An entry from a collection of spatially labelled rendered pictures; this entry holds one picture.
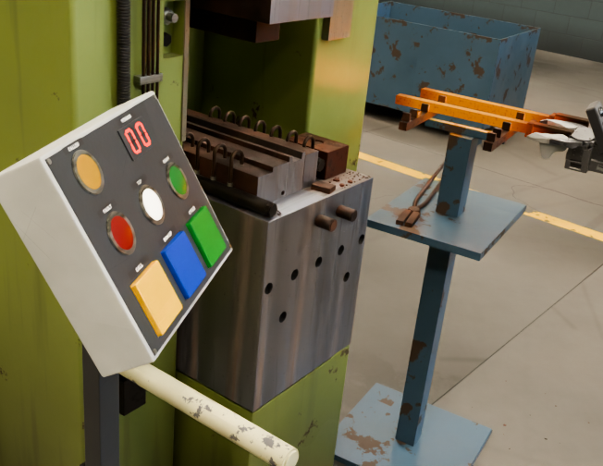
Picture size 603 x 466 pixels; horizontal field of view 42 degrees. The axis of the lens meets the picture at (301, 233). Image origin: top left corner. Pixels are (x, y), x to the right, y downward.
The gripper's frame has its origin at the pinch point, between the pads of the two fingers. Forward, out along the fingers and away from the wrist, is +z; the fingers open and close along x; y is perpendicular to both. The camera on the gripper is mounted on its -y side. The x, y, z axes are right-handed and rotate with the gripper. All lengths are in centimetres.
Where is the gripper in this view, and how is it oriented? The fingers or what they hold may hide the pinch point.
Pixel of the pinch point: (537, 127)
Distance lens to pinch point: 195.5
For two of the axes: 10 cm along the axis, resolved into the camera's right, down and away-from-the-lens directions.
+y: 0.1, 8.4, 5.4
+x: 5.4, -4.6, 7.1
